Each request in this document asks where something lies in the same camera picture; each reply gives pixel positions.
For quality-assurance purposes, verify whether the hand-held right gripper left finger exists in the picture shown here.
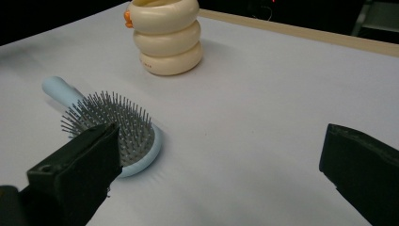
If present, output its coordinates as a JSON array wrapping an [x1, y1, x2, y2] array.
[[19, 121, 123, 226]]

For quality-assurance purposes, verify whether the cream ribbed cup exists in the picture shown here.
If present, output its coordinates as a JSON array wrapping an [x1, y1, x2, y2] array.
[[123, 0, 204, 76]]

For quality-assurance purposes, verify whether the light blue hairbrush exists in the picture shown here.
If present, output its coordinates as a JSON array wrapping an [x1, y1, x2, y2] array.
[[41, 75, 164, 179]]

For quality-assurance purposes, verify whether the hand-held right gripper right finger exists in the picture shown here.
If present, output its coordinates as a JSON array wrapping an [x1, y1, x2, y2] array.
[[318, 122, 399, 226]]

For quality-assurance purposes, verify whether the grey metal stand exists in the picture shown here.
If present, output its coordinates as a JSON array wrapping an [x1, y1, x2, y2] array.
[[350, 0, 399, 38]]

